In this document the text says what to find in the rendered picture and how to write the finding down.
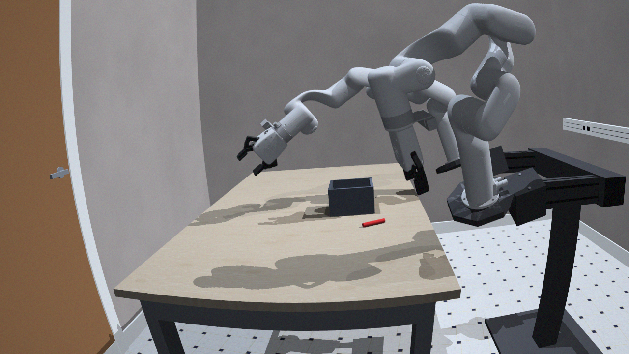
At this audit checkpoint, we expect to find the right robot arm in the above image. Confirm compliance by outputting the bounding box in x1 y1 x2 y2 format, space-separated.
261 67 460 164

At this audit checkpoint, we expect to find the red cylindrical peg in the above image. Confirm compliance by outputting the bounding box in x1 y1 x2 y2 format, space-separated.
362 218 385 227

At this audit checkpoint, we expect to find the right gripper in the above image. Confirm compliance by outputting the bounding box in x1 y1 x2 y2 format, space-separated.
237 127 287 176

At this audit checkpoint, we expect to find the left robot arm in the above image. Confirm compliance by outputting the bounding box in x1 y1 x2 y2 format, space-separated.
368 3 536 209

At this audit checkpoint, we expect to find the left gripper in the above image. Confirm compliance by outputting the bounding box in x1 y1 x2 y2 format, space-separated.
385 123 429 195

